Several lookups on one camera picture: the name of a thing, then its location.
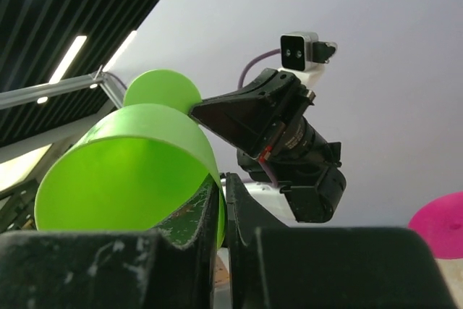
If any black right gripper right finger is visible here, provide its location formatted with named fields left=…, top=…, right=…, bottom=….
left=226, top=174, right=455, bottom=308

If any aluminium corner post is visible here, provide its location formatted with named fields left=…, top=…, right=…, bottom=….
left=1, top=70, right=127, bottom=110

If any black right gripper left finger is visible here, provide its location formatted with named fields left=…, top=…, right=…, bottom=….
left=1, top=177, right=219, bottom=308

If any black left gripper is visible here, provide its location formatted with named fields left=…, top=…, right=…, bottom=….
left=189, top=69, right=315, bottom=161

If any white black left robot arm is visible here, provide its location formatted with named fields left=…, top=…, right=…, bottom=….
left=189, top=69, right=347, bottom=223

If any green plastic wine glass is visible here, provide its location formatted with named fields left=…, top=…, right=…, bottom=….
left=34, top=69, right=220, bottom=231

